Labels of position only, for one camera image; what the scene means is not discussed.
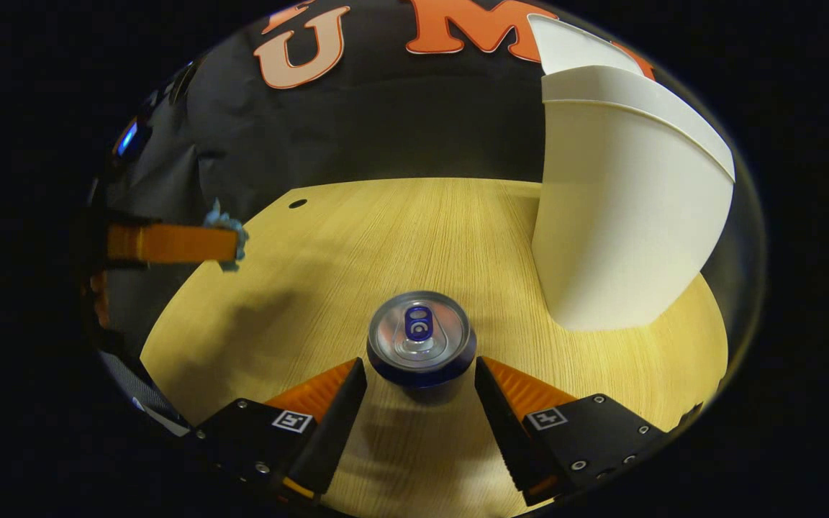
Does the blue pop can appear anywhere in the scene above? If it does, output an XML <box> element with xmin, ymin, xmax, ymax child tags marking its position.
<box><xmin>366</xmin><ymin>290</ymin><xmax>479</xmax><ymax>390</ymax></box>

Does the white desktop garbage bin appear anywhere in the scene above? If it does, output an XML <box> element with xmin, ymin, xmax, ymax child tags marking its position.
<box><xmin>527</xmin><ymin>13</ymin><xmax>737</xmax><ymax>332</ymax></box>

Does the blue paper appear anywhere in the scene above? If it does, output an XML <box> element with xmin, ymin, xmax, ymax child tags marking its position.
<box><xmin>203</xmin><ymin>199</ymin><xmax>250</xmax><ymax>273</ymax></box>

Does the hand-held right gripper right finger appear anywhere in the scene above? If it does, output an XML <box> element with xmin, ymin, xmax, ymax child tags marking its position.
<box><xmin>473</xmin><ymin>355</ymin><xmax>676</xmax><ymax>507</ymax></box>

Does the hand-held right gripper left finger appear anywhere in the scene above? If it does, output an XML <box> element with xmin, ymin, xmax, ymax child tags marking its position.
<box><xmin>194</xmin><ymin>357</ymin><xmax>369</xmax><ymax>506</ymax></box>

